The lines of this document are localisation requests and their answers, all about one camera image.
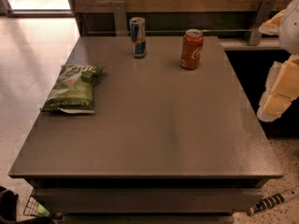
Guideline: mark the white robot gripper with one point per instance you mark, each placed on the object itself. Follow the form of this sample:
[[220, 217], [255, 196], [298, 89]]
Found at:
[[291, 27]]

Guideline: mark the green jalapeno chip bag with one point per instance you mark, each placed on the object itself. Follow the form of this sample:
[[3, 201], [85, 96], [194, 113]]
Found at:
[[72, 92]]

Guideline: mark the black bag on floor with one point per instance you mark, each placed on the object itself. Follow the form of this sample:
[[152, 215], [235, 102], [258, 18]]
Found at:
[[8, 210]]

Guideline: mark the orange soda can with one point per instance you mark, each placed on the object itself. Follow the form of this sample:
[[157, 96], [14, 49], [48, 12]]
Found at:
[[193, 41]]

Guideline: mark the blue silver energy drink can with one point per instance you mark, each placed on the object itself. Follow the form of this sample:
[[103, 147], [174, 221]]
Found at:
[[138, 36]]

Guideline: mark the black white striped tool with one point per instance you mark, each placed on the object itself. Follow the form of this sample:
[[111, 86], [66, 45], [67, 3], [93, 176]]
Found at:
[[274, 200]]

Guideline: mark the grey table drawer unit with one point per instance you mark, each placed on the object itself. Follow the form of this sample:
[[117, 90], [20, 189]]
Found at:
[[148, 205]]

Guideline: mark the right metal shelf bracket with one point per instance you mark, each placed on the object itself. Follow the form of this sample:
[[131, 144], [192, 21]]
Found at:
[[253, 36]]

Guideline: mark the metal shelf bracket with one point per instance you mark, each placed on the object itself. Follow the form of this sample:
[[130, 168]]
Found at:
[[253, 36], [120, 18]]

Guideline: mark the left metal shelf bracket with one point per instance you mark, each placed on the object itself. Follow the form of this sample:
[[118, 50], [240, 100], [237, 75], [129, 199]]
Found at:
[[120, 18]]

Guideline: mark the wire basket with green item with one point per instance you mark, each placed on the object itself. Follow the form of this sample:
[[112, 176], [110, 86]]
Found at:
[[34, 209]]

